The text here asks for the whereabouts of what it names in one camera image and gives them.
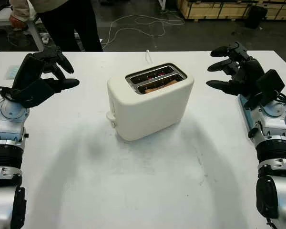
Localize white toaster power cord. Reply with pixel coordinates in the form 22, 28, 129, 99
144, 49, 153, 64

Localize toast slice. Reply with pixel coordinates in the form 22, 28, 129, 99
144, 80, 179, 94

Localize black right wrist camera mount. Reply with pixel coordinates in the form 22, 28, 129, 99
244, 69, 286, 109

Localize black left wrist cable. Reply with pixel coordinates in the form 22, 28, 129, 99
0, 83, 24, 103

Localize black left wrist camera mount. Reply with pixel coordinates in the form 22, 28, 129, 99
13, 78, 55, 108

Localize long white floor cable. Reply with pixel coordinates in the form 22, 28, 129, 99
101, 14, 186, 50

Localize person in beige jacket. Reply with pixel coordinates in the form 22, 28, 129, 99
9, 0, 103, 52

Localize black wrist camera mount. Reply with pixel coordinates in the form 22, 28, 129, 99
244, 69, 286, 109
13, 78, 55, 108

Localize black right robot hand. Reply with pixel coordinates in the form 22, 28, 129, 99
206, 42, 265, 97

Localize black bin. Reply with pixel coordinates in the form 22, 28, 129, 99
245, 6, 268, 29

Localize cream white toaster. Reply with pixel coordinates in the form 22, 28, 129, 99
106, 63, 195, 141

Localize wooden crate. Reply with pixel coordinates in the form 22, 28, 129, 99
177, 0, 286, 21

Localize person bare hand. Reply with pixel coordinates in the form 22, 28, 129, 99
9, 14, 28, 31

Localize blue plastic tray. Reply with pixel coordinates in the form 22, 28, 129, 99
237, 94, 286, 150

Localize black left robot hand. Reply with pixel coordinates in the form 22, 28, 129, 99
13, 46, 80, 93

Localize white office desk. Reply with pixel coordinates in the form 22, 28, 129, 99
0, 0, 45, 52

